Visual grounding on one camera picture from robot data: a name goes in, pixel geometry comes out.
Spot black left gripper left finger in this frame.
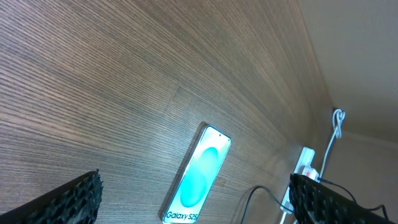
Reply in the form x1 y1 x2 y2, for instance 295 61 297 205
1 170 103 224

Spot light blue Galaxy smartphone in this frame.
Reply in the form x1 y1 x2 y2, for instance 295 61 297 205
161 125 232 223

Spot white power strip cord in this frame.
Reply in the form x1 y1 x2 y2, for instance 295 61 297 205
278 108 346 224

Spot white power strip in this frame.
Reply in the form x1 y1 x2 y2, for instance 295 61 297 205
280 147 319 214

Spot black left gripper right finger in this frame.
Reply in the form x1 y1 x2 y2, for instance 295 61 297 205
289 174 393 224

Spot black charger cable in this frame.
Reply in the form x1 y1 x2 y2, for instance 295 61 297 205
239 177 389 224

